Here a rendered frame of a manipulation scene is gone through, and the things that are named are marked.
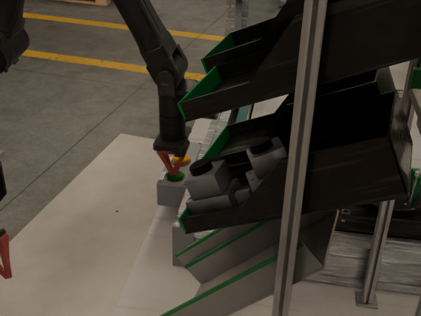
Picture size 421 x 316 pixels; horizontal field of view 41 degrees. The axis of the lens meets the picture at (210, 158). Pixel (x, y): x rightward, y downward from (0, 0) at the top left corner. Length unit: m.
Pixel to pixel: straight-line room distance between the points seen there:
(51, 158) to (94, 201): 2.00
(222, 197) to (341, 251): 0.46
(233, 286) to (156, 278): 0.42
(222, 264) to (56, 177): 2.35
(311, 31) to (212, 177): 0.24
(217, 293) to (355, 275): 0.45
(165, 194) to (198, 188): 0.56
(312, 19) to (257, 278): 0.34
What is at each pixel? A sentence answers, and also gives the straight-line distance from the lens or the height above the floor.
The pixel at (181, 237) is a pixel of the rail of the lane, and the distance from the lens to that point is 1.13.
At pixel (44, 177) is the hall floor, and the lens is 3.20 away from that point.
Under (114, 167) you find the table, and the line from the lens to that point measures 1.52.
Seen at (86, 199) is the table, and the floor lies 0.86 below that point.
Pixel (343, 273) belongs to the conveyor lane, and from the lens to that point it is 1.15.
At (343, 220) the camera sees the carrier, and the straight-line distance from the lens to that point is 1.16.
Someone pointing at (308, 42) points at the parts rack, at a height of 1.47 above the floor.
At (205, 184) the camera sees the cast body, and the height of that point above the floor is 1.25.
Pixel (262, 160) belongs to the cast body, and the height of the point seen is 1.29.
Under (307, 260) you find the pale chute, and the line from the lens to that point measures 0.69.
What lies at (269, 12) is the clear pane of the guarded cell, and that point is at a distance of 2.46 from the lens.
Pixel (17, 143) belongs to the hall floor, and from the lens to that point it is 3.58.
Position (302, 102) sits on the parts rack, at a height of 1.41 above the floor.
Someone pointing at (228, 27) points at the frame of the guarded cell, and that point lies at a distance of 1.96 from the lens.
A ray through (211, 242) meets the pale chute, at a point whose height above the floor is 1.06.
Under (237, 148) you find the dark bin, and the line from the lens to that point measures 0.89.
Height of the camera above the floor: 1.63
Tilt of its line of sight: 30 degrees down
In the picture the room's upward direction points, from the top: 1 degrees clockwise
